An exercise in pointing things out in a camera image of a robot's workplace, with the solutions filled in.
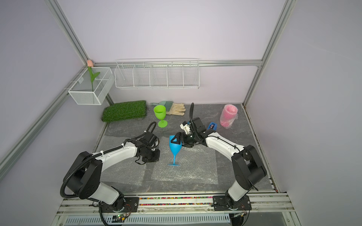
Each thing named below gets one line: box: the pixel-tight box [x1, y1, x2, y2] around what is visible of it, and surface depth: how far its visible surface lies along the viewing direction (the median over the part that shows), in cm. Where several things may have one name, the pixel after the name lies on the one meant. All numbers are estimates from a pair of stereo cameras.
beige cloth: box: [165, 103, 187, 116], surface depth 119 cm
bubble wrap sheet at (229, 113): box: [219, 104, 239, 130], surface depth 99 cm
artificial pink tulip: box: [86, 59, 101, 92], surface depth 92 cm
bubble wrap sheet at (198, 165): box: [151, 137, 219, 185], surface depth 86 cm
